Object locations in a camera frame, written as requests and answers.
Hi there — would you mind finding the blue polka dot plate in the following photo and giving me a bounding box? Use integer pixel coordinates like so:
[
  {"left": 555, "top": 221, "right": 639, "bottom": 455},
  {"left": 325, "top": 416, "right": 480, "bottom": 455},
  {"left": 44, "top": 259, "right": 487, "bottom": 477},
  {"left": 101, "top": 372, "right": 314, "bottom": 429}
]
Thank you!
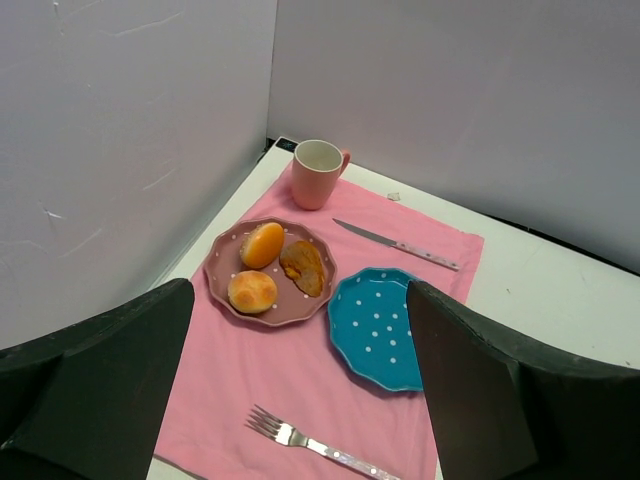
[{"left": 327, "top": 268, "right": 423, "bottom": 392}]

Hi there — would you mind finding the mauve polka dot plate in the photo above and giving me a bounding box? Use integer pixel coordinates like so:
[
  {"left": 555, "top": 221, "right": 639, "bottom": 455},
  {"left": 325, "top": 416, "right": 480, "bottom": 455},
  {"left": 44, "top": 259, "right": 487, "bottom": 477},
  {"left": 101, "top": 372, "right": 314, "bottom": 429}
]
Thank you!
[{"left": 203, "top": 217, "right": 337, "bottom": 327}]

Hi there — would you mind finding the pink cloth placemat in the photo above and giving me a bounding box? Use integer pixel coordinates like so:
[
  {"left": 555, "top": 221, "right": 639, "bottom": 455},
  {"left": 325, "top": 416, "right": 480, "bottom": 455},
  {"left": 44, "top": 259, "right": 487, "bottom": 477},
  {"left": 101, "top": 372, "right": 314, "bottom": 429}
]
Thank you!
[{"left": 155, "top": 173, "right": 483, "bottom": 479}]

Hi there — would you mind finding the table knife patterned handle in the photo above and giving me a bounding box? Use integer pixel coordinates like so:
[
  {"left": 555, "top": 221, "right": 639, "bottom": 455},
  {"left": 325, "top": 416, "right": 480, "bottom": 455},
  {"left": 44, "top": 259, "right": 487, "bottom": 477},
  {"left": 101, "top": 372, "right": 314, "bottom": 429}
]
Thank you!
[{"left": 333, "top": 218, "right": 460, "bottom": 271}]

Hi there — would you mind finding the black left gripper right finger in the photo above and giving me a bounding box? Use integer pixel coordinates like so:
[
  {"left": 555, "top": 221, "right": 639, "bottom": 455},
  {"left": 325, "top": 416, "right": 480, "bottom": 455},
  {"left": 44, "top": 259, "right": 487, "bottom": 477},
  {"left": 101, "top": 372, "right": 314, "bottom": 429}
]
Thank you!
[{"left": 407, "top": 281, "right": 639, "bottom": 479}]

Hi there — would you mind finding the orange glazed bread roll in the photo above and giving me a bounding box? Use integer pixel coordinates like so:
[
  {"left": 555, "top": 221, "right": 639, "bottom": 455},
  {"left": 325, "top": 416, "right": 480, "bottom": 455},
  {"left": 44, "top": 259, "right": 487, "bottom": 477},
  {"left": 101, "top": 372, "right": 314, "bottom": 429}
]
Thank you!
[{"left": 240, "top": 222, "right": 285, "bottom": 270}]

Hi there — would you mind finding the round bread roll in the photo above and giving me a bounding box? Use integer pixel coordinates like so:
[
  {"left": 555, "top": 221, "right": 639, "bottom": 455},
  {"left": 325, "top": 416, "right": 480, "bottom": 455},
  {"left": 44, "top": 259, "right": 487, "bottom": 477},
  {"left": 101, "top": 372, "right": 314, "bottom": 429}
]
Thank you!
[{"left": 227, "top": 270, "right": 278, "bottom": 314}]

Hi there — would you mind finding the silver fork patterned handle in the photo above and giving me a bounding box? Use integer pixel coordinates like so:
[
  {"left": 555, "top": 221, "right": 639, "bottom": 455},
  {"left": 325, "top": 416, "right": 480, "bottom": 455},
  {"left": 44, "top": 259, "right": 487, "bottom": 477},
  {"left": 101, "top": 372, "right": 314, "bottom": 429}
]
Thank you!
[{"left": 246, "top": 405, "right": 400, "bottom": 480}]

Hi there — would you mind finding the pink ceramic mug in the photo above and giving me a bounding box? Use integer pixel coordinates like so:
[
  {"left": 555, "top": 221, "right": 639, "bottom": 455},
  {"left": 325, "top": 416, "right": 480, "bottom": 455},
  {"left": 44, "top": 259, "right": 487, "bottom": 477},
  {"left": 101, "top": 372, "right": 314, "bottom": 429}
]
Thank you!
[{"left": 291, "top": 140, "right": 351, "bottom": 211}]

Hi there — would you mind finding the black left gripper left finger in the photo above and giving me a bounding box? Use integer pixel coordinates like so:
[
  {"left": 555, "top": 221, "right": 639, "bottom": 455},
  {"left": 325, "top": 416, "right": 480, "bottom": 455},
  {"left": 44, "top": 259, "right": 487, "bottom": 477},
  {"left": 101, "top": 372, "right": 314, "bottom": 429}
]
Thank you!
[{"left": 1, "top": 278, "right": 195, "bottom": 479}]

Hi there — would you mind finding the brown bread piece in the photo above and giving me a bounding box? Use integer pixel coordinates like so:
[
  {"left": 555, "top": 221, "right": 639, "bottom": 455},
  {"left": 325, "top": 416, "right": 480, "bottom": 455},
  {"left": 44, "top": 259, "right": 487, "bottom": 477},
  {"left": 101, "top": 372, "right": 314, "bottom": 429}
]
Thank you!
[{"left": 279, "top": 240, "right": 325, "bottom": 297}]

